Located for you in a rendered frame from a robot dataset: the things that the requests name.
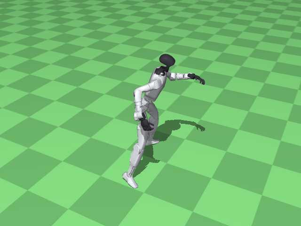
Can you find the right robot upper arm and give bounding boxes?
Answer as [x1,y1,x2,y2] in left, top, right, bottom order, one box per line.
[133,79,162,97]

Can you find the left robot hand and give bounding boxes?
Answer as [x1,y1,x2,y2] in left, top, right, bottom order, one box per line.
[188,73,205,85]

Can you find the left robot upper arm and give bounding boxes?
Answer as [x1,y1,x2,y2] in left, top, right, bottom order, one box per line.
[166,70,176,81]

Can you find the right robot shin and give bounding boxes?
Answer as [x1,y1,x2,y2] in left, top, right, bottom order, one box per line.
[127,144,144,177]

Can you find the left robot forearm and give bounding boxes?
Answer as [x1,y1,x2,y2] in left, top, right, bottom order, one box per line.
[176,73,192,80]

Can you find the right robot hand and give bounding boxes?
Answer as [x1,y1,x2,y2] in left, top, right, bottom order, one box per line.
[139,113,154,131]

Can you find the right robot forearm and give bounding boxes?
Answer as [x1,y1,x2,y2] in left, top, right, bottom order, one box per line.
[134,90,143,119]

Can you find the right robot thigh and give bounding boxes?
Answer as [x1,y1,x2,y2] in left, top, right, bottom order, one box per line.
[134,112,149,153]

